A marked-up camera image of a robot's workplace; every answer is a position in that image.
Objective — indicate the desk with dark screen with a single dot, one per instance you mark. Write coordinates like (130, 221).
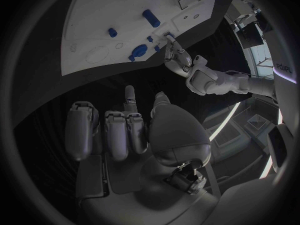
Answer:
(249, 32)

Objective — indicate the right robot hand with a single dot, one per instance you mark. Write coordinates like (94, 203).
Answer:
(145, 172)

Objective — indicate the blue long cylinder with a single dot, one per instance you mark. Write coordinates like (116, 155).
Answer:
(151, 18)

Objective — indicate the blue short cylinder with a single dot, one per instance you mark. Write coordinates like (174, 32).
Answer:
(112, 32)

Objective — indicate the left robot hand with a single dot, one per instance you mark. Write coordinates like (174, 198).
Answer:
(177, 57)

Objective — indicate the blue plug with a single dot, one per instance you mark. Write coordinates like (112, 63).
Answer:
(169, 35)

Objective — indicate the white task board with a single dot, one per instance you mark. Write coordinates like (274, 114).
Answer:
(131, 22)

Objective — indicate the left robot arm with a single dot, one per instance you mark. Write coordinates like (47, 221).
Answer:
(222, 80)

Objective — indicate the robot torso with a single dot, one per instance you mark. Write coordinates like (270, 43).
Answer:
(284, 90)

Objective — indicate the small blue peg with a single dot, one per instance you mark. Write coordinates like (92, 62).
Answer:
(157, 48)
(150, 39)

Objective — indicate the blue gear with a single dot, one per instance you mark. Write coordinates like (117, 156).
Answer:
(138, 52)

